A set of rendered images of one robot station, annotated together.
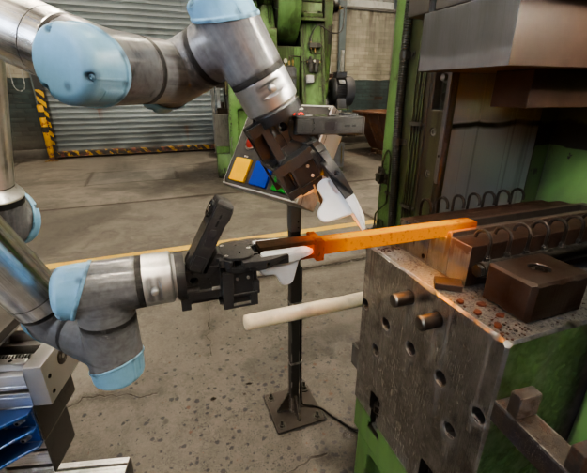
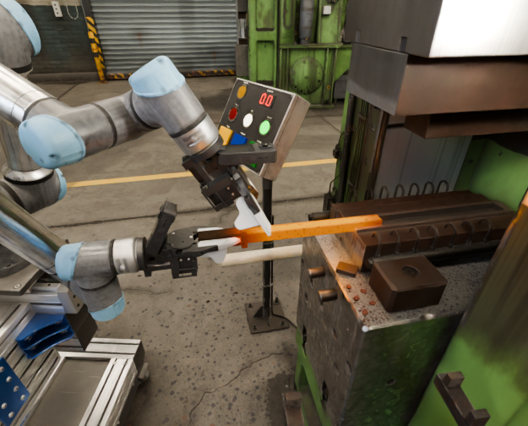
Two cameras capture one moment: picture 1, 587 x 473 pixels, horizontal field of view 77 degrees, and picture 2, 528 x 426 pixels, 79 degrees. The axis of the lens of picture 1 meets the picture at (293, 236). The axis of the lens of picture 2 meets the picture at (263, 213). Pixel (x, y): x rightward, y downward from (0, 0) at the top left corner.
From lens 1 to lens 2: 0.25 m
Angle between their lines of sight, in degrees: 13
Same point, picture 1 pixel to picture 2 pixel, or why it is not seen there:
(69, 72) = (40, 153)
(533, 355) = (389, 335)
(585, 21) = (476, 74)
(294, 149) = (220, 174)
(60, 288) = (61, 264)
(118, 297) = (99, 270)
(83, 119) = (126, 45)
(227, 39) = (157, 107)
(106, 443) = (131, 324)
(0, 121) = not seen: hidden behind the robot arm
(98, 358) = (90, 303)
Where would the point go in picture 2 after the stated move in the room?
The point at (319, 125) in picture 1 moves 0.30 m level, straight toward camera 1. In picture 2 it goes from (237, 158) to (155, 269)
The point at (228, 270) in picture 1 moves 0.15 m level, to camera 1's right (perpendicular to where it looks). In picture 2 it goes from (173, 254) to (245, 262)
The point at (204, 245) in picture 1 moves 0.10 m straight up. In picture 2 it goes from (155, 237) to (145, 194)
